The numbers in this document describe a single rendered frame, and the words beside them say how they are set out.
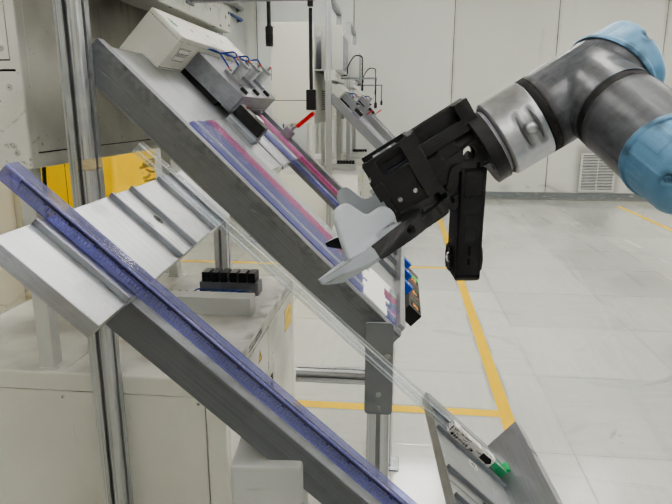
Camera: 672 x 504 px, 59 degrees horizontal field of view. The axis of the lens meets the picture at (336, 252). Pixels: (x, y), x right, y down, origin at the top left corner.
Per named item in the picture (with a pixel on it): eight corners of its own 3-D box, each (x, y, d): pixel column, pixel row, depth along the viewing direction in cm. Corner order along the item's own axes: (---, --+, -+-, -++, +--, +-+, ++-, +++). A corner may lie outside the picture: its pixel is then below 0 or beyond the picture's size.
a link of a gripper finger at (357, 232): (289, 238, 51) (362, 185, 56) (326, 294, 53) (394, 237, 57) (304, 233, 49) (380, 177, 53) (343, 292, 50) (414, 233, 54)
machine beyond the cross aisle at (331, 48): (403, 235, 537) (409, 10, 492) (403, 256, 458) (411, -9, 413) (255, 231, 551) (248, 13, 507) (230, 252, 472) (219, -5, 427)
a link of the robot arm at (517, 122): (539, 149, 60) (567, 156, 52) (499, 174, 61) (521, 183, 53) (503, 84, 59) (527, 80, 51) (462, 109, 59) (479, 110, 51)
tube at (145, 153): (497, 471, 65) (505, 465, 65) (500, 479, 63) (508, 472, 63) (136, 150, 58) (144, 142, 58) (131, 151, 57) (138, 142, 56)
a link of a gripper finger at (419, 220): (352, 247, 55) (413, 199, 58) (362, 263, 55) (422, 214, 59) (379, 241, 50) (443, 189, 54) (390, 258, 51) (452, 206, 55)
